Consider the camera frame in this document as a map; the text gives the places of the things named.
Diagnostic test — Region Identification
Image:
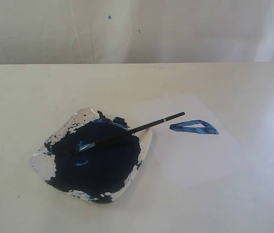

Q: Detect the black paintbrush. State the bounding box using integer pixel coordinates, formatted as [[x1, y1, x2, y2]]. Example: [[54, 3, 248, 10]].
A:
[[66, 112, 185, 156]]

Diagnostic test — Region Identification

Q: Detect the white paper sheet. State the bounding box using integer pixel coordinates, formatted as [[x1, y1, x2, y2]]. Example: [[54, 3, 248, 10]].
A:
[[134, 95, 250, 188]]

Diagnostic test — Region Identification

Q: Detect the white square paint plate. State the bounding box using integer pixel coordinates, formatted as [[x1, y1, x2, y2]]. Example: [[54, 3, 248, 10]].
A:
[[29, 108, 152, 204]]

